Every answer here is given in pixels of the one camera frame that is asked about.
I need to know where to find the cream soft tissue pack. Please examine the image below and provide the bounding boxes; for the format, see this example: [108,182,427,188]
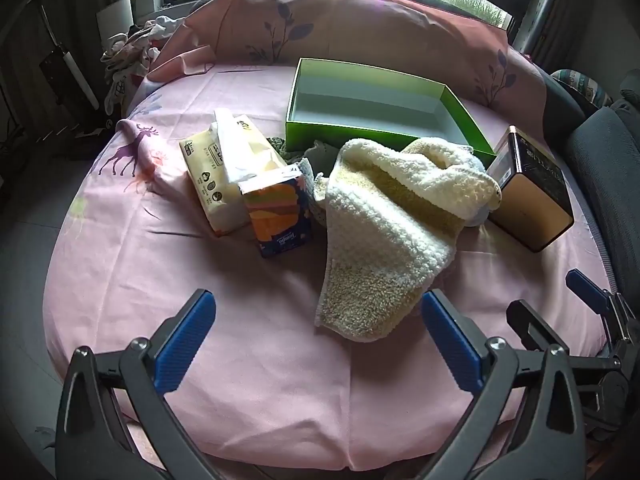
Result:
[178,112,291,236]

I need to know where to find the green open box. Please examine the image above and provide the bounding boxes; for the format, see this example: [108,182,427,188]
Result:
[284,58,495,167]

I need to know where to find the grey knit cloth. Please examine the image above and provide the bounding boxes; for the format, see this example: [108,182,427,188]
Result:
[268,138,338,228]

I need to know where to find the pink bed sheet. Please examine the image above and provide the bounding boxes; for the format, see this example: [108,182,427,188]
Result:
[41,62,618,472]

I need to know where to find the striped cushion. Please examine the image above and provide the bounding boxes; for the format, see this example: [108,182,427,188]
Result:
[551,68,613,108]

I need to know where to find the white paper roll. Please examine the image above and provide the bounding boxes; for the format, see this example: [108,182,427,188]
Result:
[96,0,134,49]

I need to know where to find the pile of white clothes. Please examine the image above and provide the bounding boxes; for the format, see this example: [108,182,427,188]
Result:
[101,15,183,116]

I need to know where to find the cream yellow knit towel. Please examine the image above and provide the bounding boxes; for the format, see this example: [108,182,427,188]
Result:
[314,138,501,342]

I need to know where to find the black white stick tool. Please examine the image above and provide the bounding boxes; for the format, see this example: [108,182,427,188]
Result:
[38,2,99,114]

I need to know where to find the black gold tea tin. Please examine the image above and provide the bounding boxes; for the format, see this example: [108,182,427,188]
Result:
[488,126,574,252]

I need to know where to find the orange blue tissue box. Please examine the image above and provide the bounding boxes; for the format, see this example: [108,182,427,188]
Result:
[239,165,311,258]

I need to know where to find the pink leaf print pillow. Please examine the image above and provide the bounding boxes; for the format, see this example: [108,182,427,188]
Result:
[143,0,547,136]

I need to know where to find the grey armchair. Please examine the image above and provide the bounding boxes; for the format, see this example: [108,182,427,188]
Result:
[542,68,639,312]

